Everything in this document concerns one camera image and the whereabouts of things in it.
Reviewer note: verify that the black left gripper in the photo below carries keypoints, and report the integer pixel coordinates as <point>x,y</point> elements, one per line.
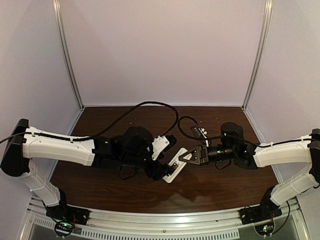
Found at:
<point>160,170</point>

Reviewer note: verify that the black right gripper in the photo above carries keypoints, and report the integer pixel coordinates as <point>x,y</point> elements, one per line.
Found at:
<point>201,155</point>

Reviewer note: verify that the white remote control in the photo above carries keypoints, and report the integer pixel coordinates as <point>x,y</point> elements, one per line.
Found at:
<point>177,166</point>

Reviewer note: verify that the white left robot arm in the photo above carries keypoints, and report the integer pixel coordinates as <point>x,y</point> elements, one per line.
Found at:
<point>136,149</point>

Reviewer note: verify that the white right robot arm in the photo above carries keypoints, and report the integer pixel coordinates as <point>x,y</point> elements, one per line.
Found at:
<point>251,156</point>

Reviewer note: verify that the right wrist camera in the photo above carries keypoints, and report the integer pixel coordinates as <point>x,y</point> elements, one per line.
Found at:
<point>201,134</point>

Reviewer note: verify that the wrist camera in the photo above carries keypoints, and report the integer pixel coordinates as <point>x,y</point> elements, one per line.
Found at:
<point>201,134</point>
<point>162,143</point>

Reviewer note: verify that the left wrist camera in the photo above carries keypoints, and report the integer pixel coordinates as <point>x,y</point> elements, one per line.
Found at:
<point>162,143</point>

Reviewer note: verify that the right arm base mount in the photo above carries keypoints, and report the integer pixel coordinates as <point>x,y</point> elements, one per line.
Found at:
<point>265,211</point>

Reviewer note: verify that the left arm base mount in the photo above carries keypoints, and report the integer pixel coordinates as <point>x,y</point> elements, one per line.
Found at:
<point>66,218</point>

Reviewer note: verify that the right aluminium corner post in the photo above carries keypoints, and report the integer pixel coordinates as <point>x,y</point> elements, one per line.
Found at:
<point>264,32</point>

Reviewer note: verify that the aluminium corner post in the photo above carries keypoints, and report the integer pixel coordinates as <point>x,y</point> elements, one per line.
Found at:
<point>66,54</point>
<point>264,32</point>

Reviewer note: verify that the left aluminium corner post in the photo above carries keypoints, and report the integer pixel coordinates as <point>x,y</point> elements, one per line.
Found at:
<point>66,54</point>

